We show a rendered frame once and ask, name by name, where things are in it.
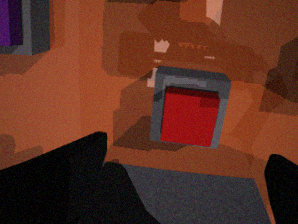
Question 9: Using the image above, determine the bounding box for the red button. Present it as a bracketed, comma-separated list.
[150, 65, 231, 149]

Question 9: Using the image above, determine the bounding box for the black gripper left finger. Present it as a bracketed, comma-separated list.
[0, 131, 108, 224]

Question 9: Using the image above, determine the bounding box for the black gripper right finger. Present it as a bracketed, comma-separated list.
[263, 155, 298, 224]

